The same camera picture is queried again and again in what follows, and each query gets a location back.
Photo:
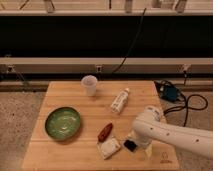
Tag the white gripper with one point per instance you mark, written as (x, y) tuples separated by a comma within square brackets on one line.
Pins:
[(141, 141)]

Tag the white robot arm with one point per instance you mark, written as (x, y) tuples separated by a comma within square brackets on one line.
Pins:
[(147, 126)]

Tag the translucent plastic cup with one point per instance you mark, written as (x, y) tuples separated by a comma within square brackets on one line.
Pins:
[(89, 83)]

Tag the green ceramic bowl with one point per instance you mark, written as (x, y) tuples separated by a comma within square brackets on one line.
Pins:
[(63, 123)]

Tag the brown sausage toy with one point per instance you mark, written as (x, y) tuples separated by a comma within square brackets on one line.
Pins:
[(105, 132)]

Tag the white bottle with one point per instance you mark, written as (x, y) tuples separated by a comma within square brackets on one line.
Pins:
[(120, 100)]

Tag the blue black power adapter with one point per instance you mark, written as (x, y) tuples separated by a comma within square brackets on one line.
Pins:
[(167, 91)]

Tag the wooden board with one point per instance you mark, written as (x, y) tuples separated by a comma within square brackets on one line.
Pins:
[(80, 153)]

